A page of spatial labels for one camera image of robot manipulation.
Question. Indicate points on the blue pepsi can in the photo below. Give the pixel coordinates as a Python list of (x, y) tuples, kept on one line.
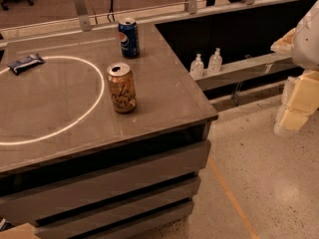
[(129, 37)]

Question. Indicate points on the grey metal shelf ledge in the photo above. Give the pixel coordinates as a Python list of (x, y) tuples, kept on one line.
[(247, 69)]

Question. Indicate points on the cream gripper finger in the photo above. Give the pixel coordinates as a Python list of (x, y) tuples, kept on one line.
[(284, 44)]

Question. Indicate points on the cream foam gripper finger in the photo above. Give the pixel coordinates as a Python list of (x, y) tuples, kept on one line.
[(299, 101)]

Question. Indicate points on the clear sanitizer bottle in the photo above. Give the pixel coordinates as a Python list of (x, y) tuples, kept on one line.
[(196, 67), (215, 61)]

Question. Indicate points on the left clear sanitizer bottle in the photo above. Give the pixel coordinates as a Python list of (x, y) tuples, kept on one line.
[(196, 67)]

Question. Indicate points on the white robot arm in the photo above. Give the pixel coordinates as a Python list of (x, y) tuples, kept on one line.
[(305, 46)]

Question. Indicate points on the grey drawer cabinet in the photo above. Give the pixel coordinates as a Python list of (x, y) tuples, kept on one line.
[(109, 190)]

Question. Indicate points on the blue rxbar blueberry wrapper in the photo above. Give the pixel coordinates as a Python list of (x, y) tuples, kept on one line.
[(22, 65)]

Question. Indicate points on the metal railing post left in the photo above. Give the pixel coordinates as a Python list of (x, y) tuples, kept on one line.
[(83, 15)]

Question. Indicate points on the gold lacroix can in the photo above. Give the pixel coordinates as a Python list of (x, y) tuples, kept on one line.
[(122, 87)]

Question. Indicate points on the right clear sanitizer bottle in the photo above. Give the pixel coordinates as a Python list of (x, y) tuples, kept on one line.
[(215, 61)]

